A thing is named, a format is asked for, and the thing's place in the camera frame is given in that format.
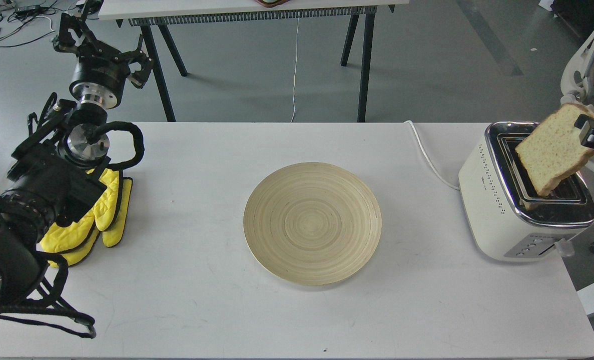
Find white toaster power cable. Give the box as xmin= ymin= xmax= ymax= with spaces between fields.
xmin=404 ymin=120 xmax=461 ymax=192

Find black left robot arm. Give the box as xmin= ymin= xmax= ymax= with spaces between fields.
xmin=0 ymin=13 xmax=154 ymax=338

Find slice of white bread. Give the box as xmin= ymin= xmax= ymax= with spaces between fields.
xmin=515 ymin=104 xmax=594 ymax=198

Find yellow oven mitt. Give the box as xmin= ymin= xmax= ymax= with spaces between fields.
xmin=39 ymin=169 xmax=134 ymax=267

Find black floor cables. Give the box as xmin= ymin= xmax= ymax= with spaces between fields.
xmin=0 ymin=0 xmax=85 ymax=49

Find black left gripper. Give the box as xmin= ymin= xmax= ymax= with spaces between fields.
xmin=54 ymin=13 xmax=154 ymax=110

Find white background table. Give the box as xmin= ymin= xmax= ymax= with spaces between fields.
xmin=99 ymin=0 xmax=403 ymax=123

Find round bamboo plate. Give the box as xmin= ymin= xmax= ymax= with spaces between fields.
xmin=243 ymin=162 xmax=383 ymax=286

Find cream white toaster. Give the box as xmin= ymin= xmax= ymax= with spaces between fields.
xmin=458 ymin=121 xmax=594 ymax=262

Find white hanging cable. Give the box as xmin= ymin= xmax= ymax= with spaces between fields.
xmin=290 ymin=18 xmax=300 ymax=123

